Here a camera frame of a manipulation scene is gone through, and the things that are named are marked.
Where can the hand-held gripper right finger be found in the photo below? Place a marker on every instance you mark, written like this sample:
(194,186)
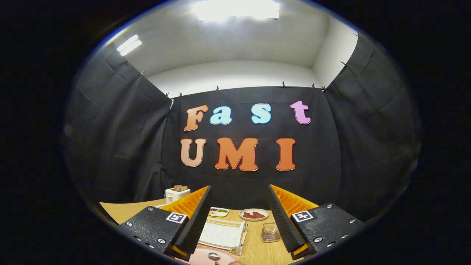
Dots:
(283,221)

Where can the red meat piece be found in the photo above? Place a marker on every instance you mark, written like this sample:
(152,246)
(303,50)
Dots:
(248,215)
(258,215)

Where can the small ceiling light panel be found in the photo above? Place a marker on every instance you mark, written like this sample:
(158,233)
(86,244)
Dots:
(129,45)

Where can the toast bread slices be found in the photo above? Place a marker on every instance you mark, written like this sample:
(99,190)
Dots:
(180,188)

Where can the white plate with meat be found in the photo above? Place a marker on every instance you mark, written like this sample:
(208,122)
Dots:
(254,209)

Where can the white divided snack dish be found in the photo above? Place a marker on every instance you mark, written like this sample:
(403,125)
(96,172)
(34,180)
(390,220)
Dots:
(220,212)

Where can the white toaster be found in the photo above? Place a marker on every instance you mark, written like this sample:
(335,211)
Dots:
(174,197)

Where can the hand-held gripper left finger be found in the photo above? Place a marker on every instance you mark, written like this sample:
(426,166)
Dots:
(195,224)

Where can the pink plate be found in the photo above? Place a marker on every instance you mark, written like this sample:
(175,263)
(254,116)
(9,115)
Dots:
(197,257)

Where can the black backdrop cloth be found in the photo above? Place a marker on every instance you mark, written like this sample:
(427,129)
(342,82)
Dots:
(121,147)

